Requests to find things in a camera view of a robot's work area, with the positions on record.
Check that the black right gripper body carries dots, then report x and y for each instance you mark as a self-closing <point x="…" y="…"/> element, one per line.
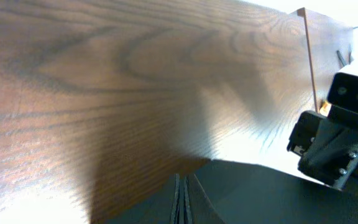
<point x="328" y="148"/>

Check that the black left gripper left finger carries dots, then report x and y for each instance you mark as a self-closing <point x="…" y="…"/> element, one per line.
<point x="175" y="211"/>

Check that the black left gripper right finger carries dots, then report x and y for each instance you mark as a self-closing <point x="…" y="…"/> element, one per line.
<point x="188" y="218"/>

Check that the dark green open box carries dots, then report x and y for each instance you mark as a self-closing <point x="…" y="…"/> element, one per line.
<point x="230" y="192"/>

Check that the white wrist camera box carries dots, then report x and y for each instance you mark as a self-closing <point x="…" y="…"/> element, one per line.
<point x="343" y="92"/>

